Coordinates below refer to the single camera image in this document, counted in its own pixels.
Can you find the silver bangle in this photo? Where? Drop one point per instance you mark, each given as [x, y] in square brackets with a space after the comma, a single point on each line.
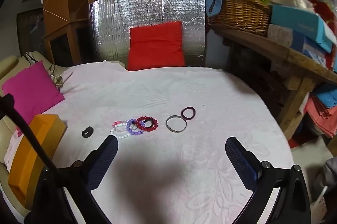
[168, 127]

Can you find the orange box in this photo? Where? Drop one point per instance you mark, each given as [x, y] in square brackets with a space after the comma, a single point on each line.
[34, 139]

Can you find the red cushion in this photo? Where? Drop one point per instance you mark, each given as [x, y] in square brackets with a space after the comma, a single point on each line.
[155, 47]

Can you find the floral patterned cloth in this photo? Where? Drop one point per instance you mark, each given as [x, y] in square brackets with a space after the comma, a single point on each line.
[56, 79]

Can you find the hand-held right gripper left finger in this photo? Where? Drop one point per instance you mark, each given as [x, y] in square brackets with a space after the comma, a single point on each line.
[105, 158]

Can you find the wicker basket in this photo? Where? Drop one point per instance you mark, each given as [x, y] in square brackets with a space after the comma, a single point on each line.
[239, 13]

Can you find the stack of coral cloths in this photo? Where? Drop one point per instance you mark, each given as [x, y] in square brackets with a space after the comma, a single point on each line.
[321, 118]

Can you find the magenta cushion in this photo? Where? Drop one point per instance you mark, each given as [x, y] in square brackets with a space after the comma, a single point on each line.
[31, 87]

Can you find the beige leather sofa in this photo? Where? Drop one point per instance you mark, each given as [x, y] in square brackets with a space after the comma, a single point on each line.
[8, 66]

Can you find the rough wooden table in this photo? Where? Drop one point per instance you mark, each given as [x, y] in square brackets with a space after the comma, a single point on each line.
[263, 45]

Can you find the white patterned box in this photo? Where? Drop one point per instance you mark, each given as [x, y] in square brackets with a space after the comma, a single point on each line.
[280, 34]

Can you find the teal cardboard box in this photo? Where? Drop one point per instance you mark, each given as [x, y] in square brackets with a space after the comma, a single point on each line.
[295, 18]

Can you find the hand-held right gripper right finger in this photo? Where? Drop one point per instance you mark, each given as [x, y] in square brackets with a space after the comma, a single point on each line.
[239, 160]

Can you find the silver foil insulation sheet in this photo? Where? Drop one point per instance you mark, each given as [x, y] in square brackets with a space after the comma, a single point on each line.
[147, 8]

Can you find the pale pink fleece blanket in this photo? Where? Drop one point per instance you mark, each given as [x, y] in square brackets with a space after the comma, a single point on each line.
[184, 97]

